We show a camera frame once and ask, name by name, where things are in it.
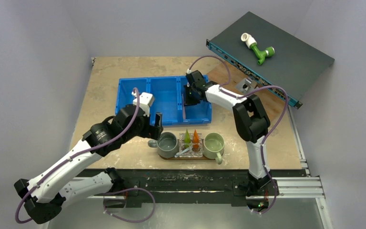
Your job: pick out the pale green ceramic mug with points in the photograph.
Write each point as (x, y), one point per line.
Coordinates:
(213, 147)

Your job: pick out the brown oval wooden tray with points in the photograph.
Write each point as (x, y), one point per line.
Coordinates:
(186, 158)

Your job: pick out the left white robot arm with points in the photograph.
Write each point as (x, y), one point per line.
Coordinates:
(44, 196)

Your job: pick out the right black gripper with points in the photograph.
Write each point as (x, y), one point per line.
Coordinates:
(191, 91)

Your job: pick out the green white pipe fitting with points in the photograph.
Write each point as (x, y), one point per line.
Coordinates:
(251, 44)

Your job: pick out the orange toothpaste tube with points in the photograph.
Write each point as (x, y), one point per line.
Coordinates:
(196, 141)

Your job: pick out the black aluminium base frame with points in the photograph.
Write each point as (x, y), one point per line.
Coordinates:
(209, 186)

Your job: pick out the green toothpaste tube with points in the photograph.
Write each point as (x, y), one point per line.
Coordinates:
(187, 139)

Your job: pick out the blue plastic bin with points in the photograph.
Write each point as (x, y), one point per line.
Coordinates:
(168, 92)

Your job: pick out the small metal bracket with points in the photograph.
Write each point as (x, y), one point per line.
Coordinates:
(246, 85)

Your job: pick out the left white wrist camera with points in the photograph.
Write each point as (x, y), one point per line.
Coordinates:
(145, 103)

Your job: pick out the dark network switch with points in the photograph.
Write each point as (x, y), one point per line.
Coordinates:
(295, 66)

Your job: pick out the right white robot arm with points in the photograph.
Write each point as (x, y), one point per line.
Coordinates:
(250, 118)

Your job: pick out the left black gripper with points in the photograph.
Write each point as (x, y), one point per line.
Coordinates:
(150, 131)

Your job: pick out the clear acrylic holder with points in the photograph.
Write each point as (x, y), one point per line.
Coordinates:
(191, 153)

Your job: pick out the grey ceramic mug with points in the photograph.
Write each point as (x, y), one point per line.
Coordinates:
(167, 145)

